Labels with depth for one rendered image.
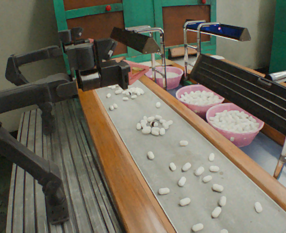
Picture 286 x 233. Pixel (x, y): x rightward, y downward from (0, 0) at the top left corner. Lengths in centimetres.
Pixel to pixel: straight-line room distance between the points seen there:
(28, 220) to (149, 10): 157
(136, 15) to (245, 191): 144
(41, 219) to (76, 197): 15
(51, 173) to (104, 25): 123
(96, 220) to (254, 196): 50
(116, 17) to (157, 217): 142
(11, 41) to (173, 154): 201
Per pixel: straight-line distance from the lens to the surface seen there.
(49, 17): 239
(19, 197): 93
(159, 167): 77
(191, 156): 81
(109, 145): 85
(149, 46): 95
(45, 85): 57
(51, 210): 81
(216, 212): 63
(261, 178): 74
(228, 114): 109
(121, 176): 72
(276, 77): 48
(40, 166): 70
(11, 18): 242
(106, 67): 58
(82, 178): 89
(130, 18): 173
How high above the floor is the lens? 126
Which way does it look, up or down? 30 degrees down
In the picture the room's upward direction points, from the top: 6 degrees counter-clockwise
